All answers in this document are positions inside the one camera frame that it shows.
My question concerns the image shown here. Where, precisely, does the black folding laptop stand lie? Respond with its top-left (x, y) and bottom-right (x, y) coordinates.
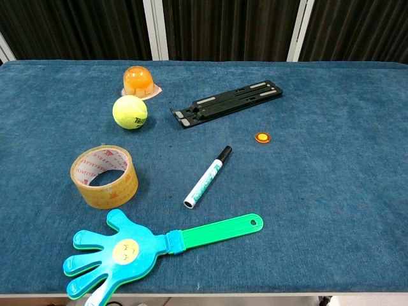
top-left (170, 79), bottom-right (286, 129)

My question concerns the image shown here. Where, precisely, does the white frame post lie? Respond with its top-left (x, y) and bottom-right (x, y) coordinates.
top-left (142, 0), bottom-right (170, 61)
top-left (286, 0), bottom-right (315, 62)
top-left (0, 32), bottom-right (17, 64)

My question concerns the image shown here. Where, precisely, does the blue hand clapper green handle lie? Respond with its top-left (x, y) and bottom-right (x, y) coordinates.
top-left (62, 208), bottom-right (265, 306)

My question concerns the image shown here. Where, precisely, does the orange jelly cup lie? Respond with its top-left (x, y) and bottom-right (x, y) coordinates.
top-left (120, 65), bottom-right (163, 101)

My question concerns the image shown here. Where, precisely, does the blue fabric table cover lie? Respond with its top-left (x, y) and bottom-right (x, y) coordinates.
top-left (0, 59), bottom-right (408, 296)

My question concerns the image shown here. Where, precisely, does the yellow tennis ball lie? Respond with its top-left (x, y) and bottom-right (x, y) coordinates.
top-left (112, 96), bottom-right (149, 130)

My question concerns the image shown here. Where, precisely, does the clear packing tape roll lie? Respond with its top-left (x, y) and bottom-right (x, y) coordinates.
top-left (69, 145), bottom-right (140, 210)

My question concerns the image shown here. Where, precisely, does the black pleated curtain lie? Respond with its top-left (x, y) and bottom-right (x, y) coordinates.
top-left (0, 0), bottom-right (408, 64)

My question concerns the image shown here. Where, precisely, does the white marker with black cap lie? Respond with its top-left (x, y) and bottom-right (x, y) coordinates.
top-left (183, 145), bottom-right (233, 210)

